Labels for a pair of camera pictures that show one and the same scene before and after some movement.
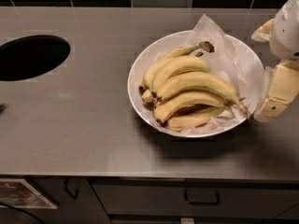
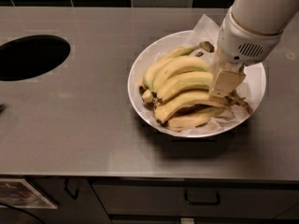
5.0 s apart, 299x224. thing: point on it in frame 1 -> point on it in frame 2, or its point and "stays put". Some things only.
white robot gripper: [286, 32] -> [242, 42]
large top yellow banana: [199, 81] stays put
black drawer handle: [200, 203] stays put
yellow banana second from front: [171, 105] stays put
